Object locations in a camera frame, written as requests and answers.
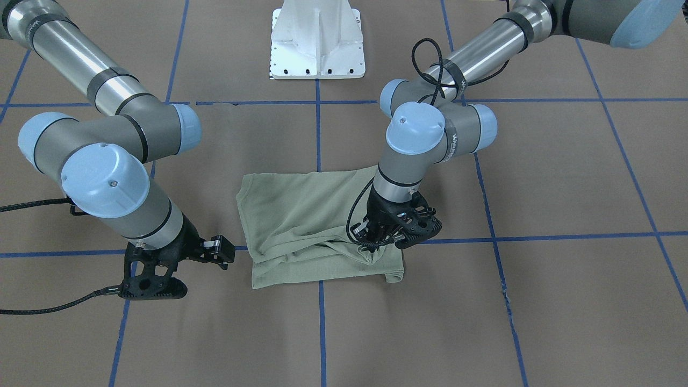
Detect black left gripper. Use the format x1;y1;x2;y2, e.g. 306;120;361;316
349;188;442;250

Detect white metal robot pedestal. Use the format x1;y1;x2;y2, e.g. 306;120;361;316
269;1;366;80

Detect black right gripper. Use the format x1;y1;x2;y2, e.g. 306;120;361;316
118;217;236;300

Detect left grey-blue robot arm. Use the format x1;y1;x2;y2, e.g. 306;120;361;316
346;1;683;252

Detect olive green long-sleeve shirt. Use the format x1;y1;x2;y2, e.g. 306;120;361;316
236;166;405;289

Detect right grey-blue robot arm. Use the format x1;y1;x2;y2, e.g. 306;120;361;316
2;1;235;300

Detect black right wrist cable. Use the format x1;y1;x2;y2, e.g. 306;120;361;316
0;198;140;316

